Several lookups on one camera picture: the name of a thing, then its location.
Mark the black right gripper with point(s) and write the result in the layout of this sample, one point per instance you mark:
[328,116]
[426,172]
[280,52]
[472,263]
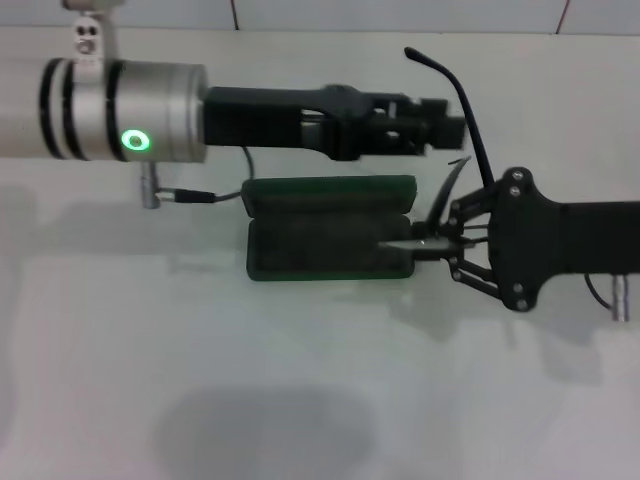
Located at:
[550,240]

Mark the green glasses case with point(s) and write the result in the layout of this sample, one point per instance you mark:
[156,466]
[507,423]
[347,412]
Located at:
[310,250]

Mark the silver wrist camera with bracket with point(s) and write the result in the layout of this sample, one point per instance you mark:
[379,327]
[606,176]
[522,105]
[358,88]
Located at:
[92,40]

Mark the black glasses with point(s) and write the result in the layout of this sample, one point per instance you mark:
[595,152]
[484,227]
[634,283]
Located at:
[472,129]

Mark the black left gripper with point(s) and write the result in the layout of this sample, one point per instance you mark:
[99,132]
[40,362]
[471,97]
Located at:
[270,117]

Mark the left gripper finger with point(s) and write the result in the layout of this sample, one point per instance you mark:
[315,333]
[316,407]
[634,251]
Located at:
[435,108]
[450,134]

